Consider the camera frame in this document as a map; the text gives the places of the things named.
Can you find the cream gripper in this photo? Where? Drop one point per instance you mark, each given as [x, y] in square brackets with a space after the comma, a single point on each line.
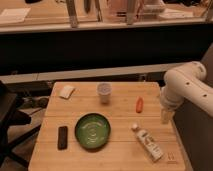
[166, 115]

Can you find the green ceramic bowl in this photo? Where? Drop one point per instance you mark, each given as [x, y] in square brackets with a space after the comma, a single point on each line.
[92, 131]

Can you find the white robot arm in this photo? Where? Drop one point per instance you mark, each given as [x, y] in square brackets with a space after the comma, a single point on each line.
[185, 82]

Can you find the orange carrot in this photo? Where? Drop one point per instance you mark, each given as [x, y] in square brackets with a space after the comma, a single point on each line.
[139, 105]

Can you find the white tube bottle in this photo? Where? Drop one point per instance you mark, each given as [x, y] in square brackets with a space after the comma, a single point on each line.
[151, 147]

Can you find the black rectangular bar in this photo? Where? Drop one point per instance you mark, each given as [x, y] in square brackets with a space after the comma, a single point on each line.
[62, 137]

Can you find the black office chair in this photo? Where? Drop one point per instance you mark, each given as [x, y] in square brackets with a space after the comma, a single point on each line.
[11, 116]

